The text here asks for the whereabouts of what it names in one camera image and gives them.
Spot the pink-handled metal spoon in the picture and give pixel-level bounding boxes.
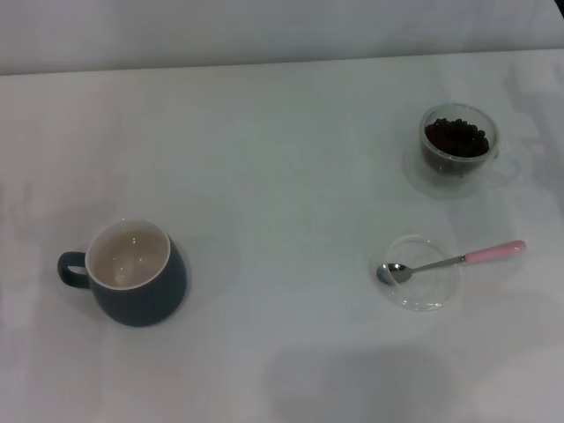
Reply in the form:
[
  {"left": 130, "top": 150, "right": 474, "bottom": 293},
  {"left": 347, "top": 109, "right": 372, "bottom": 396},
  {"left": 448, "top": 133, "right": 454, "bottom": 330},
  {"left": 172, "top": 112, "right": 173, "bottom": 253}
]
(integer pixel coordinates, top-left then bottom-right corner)
[{"left": 375, "top": 240, "right": 527, "bottom": 286}]

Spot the small clear glass dish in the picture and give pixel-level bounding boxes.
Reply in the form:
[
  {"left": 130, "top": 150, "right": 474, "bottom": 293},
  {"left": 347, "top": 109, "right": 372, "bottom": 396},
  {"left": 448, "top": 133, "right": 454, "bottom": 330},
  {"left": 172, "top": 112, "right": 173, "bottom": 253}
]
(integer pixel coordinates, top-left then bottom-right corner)
[{"left": 369, "top": 234, "right": 463, "bottom": 314}]

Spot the clear glass saucer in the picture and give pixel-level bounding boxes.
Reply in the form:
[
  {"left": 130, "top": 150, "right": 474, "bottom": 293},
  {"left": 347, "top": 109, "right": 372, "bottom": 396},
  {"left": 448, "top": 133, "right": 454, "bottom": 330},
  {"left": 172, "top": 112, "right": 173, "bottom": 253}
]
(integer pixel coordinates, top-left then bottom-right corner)
[{"left": 403, "top": 139, "right": 500, "bottom": 198}]

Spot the double-walled clear glass cup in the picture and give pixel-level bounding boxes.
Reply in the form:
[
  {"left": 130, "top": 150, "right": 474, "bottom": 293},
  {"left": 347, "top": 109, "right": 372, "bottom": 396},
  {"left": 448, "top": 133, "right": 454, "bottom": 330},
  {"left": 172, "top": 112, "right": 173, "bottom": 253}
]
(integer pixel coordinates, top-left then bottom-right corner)
[{"left": 418, "top": 103, "right": 517, "bottom": 189}]

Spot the pile of dark coffee beans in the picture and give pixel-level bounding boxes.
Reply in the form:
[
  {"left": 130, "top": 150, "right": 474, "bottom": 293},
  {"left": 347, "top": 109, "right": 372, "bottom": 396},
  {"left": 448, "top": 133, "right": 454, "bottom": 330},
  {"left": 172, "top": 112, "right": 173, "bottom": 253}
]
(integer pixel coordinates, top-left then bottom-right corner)
[{"left": 424, "top": 116, "right": 491, "bottom": 159}]

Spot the dark blue-grey ceramic mug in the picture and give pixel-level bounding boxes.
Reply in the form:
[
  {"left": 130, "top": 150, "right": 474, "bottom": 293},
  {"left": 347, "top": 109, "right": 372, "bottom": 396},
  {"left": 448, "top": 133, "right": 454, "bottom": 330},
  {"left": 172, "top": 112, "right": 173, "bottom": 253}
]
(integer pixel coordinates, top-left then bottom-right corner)
[{"left": 56, "top": 216, "right": 189, "bottom": 328}]

